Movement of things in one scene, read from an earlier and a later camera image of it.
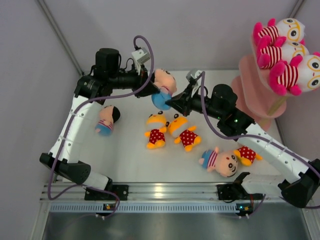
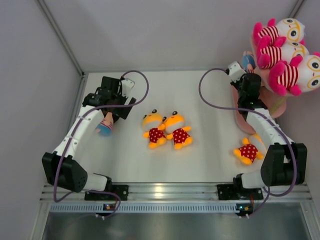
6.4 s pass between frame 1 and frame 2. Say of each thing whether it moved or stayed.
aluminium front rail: stayed
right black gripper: moved
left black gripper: moved
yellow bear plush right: stayed
